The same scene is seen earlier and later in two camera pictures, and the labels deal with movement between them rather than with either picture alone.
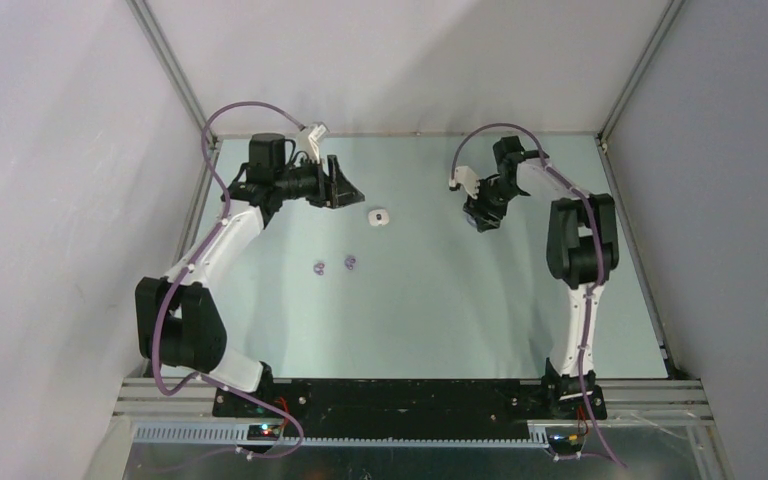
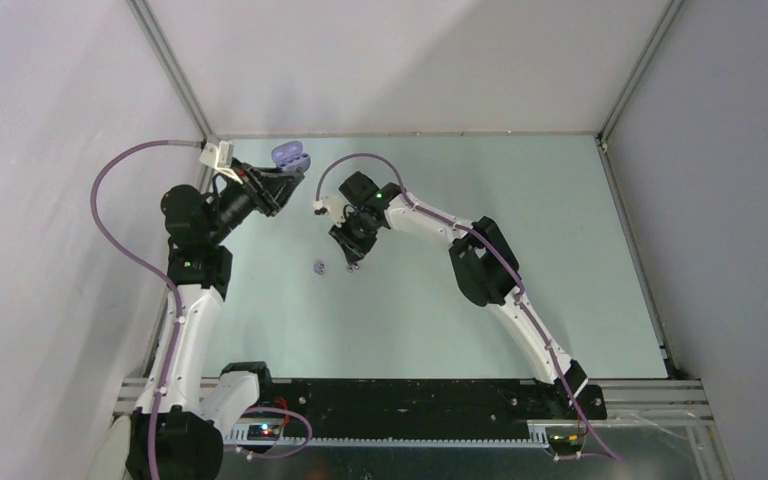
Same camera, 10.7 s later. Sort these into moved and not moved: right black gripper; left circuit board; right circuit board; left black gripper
Moved: left black gripper; right black gripper
Not moved: left circuit board; right circuit board
